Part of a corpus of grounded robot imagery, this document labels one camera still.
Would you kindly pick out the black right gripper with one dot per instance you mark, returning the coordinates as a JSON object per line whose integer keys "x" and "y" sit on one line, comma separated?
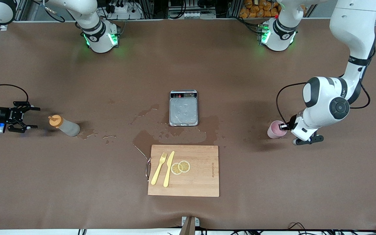
{"x": 1, "y": 114}

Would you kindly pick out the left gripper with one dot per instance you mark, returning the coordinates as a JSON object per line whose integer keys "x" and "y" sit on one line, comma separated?
{"x": 290, "y": 125}

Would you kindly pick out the pink cup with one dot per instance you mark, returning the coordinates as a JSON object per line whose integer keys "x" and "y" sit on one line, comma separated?
{"x": 274, "y": 130}

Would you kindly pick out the sauce bottle with orange cap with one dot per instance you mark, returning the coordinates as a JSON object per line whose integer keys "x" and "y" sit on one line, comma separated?
{"x": 67, "y": 127}

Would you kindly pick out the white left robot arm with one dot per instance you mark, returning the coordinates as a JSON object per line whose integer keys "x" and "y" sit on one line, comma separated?
{"x": 354, "y": 29}

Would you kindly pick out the brown table mat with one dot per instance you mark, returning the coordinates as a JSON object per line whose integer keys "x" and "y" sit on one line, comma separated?
{"x": 77, "y": 179}

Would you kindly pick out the wooden cutting board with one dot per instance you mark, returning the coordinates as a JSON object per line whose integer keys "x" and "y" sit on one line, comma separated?
{"x": 201, "y": 182}

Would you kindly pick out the silver kitchen scale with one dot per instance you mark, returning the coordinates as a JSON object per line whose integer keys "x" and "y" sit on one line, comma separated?
{"x": 183, "y": 112}

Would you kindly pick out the lemon slice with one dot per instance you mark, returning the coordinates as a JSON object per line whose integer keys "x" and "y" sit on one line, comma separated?
{"x": 185, "y": 166}
{"x": 176, "y": 169}

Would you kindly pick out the orange snack bags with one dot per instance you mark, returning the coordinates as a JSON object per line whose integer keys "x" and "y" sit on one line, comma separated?
{"x": 256, "y": 9}

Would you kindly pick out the yellow plastic knife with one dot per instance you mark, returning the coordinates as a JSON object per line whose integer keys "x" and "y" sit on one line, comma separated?
{"x": 167, "y": 173}

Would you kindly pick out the yellow plastic fork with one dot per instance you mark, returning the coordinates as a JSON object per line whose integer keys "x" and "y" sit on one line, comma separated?
{"x": 158, "y": 173}

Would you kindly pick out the white power strip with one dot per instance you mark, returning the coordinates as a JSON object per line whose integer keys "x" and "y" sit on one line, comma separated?
{"x": 122, "y": 9}

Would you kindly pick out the table edge mounting bracket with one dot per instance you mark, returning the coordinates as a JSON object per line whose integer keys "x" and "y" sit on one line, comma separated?
{"x": 189, "y": 225}

